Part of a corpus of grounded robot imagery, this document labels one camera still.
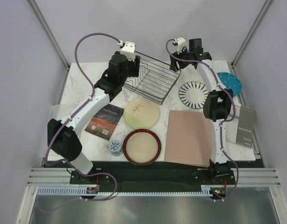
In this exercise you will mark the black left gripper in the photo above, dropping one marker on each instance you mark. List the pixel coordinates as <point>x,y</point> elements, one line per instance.
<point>135,66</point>

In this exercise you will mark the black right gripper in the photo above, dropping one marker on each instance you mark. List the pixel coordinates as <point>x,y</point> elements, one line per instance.
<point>173,66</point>

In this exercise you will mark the black wire dish rack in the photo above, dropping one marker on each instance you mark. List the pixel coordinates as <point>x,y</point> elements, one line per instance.
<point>155,79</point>

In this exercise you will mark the blue striped white plate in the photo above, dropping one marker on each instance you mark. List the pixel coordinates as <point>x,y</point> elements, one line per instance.
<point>193,94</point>

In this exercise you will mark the cream plate with branch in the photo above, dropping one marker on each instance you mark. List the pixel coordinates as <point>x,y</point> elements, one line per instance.
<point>141,114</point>

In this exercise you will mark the teal polka dot plate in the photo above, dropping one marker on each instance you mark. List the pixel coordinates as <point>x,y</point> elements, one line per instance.
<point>230,81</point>

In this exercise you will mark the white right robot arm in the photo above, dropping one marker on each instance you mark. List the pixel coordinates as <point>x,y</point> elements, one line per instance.
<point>219,101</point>

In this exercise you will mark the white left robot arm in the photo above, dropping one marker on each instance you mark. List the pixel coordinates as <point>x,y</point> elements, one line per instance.
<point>63,134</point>

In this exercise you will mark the dark sunset book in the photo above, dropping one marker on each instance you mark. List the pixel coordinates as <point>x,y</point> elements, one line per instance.
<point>104,122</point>

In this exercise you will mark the white paper leaflet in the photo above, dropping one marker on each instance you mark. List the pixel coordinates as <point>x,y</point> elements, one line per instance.
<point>237,110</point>

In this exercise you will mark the pink folder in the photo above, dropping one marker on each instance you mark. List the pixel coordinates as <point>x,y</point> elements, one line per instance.
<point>188,139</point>

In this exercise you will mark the blue patterned small cup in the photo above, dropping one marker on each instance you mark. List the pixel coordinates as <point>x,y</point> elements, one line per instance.
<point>115,148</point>

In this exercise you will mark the clear plastic bag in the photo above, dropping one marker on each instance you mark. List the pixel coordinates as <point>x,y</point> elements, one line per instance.
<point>62,111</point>

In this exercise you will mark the grey setup guide booklet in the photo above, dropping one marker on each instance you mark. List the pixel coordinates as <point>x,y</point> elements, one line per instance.
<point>245,125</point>

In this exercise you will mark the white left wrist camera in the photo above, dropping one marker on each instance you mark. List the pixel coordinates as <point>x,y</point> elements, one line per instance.
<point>128,49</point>

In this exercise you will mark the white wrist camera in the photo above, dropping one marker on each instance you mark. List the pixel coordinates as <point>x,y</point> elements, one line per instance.
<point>128,49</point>
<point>180,43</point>

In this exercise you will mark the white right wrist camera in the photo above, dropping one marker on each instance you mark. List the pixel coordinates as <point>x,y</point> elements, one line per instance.
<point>180,43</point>

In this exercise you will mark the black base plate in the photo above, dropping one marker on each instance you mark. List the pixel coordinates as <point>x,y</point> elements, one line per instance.
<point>156,176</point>

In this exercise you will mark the white cable duct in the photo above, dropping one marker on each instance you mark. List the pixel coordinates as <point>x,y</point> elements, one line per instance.
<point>87,191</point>

